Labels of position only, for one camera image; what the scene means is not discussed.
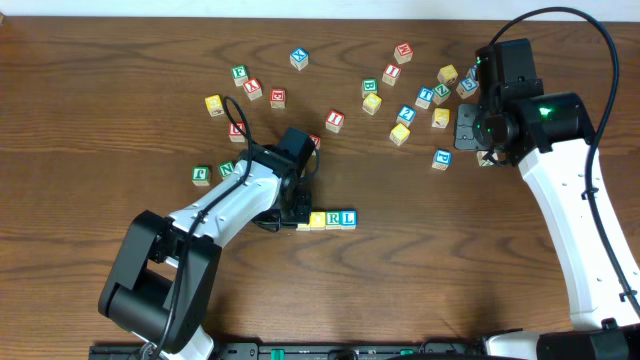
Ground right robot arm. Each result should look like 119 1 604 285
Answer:
454 39 639 359

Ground yellow O block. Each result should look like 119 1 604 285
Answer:
309 211 327 231

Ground blue 5 block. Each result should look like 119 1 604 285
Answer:
456 77 479 99

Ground green R block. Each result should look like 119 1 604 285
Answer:
325 211 341 230

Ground blue 2 block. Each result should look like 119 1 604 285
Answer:
396 105 416 128

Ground yellow block under B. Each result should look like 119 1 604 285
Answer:
362 93 382 115

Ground green B block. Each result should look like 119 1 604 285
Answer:
361 78 378 98

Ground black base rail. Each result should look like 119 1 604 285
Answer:
88 340 486 360

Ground red U block centre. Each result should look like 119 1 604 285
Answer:
310 135 321 150

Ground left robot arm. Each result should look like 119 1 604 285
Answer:
98 128 315 359

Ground green F block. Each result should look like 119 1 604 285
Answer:
231 65 249 87

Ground blue P block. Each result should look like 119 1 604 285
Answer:
432 149 452 170

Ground green Z block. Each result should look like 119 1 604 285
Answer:
433 83 451 105

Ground red i block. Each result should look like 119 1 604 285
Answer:
325 110 345 133
382 64 401 86

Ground yellow C block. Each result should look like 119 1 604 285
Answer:
296 224 311 232

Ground yellow block far left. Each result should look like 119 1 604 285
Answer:
204 95 224 117

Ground red E block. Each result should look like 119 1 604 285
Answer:
270 88 286 109

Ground plain L block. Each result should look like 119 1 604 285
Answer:
476 151 498 167

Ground red I block upper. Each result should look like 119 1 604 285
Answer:
382 64 401 86

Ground yellow hammer block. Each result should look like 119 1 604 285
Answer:
432 108 450 129

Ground blue T block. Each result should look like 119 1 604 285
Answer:
415 87 434 109

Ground yellow S block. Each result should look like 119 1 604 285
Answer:
389 123 410 146

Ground red U block left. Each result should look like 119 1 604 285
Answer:
228 122 246 143

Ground red u block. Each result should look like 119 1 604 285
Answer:
228 122 246 143
310 135 321 150

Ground blue L block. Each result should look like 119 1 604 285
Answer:
340 210 358 230

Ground red I block centre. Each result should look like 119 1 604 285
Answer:
325 110 345 133

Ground green N block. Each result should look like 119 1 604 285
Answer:
217 161 235 179

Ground blue D block upper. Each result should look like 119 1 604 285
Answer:
466 66 478 81

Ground red block top right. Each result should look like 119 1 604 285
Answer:
394 42 414 64

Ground blue X block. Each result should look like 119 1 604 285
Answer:
290 48 309 71

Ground green J block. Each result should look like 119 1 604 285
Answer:
191 166 211 186

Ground yellow block upper right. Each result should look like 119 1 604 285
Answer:
437 64 458 86

